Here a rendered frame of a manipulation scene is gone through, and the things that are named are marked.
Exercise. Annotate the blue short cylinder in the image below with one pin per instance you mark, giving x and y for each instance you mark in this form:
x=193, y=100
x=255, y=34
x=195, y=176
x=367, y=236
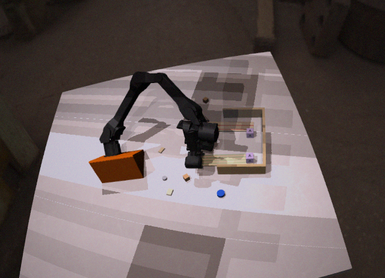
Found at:
x=220, y=193

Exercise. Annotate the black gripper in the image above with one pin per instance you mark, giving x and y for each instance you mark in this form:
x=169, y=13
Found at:
x=194, y=158

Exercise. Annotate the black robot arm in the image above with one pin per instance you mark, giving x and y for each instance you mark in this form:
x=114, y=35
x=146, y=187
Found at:
x=196, y=128

